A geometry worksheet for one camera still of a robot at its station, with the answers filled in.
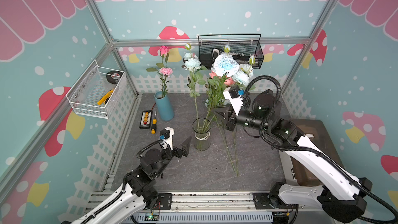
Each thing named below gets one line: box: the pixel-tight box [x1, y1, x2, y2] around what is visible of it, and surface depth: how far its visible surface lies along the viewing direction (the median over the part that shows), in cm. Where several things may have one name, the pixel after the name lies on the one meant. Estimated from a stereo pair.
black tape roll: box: [106, 70, 124, 84], surface depth 82 cm
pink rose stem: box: [155, 45, 170, 98], surface depth 85 cm
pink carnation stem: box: [159, 66, 174, 97], surface depth 88 cm
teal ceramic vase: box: [154, 90, 175, 121], surface depth 94 cm
